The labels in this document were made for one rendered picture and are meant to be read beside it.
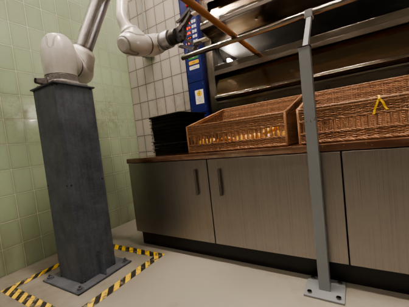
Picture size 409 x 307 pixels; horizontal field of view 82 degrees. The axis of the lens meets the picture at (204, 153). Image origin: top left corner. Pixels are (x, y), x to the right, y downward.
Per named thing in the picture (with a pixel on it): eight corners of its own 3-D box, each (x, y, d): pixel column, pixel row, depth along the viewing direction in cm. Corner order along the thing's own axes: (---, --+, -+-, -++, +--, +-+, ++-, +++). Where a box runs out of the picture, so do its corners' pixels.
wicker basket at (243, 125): (226, 147, 174) (221, 109, 173) (308, 139, 144) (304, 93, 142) (186, 153, 134) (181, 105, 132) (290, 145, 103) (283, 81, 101)
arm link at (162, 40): (169, 52, 132) (178, 49, 129) (158, 47, 124) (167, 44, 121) (167, 35, 131) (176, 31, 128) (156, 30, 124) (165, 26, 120)
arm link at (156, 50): (171, 52, 133) (156, 52, 123) (151, 59, 142) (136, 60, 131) (166, 31, 130) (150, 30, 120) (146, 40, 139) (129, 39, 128)
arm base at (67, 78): (26, 88, 118) (24, 77, 118) (70, 93, 137) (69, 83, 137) (45, 80, 109) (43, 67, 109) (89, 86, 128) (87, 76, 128)
